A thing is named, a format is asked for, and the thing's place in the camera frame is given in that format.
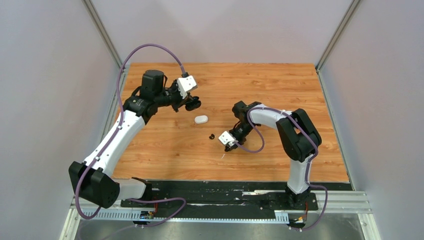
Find black earbud charging case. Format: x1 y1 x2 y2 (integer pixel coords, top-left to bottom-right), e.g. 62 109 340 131
184 96 202 112

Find white earbud charging case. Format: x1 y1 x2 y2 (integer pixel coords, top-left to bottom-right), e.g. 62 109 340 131
194 115 209 125

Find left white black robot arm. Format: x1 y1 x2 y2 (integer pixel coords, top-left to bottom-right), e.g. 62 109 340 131
68 70 201 209

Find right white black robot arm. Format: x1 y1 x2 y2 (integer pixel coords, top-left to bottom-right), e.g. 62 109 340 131
218 101 322 209

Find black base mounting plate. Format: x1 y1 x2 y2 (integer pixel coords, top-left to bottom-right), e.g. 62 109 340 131
119 179 354 220

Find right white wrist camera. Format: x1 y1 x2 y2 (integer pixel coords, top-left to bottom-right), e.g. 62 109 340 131
218 131 238 147

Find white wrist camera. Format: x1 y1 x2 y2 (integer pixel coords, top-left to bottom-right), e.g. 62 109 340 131
176 75 198 99
218 131 238 147

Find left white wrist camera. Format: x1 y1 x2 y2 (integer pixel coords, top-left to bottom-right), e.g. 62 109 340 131
176 75 198 99

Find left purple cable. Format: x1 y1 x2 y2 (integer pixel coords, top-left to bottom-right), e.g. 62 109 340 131
74 43 190 229

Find left aluminium corner post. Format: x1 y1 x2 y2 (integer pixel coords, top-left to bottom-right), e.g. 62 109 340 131
82 0 123 68

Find aluminium corner post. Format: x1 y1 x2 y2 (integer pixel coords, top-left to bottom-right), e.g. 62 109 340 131
315 0 362 73
82 0 123 68

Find aluminium front rail frame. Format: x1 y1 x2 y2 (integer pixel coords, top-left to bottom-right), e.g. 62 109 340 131
57 185 382 240

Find right aluminium corner post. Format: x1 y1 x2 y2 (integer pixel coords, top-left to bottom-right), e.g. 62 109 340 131
315 0 362 73

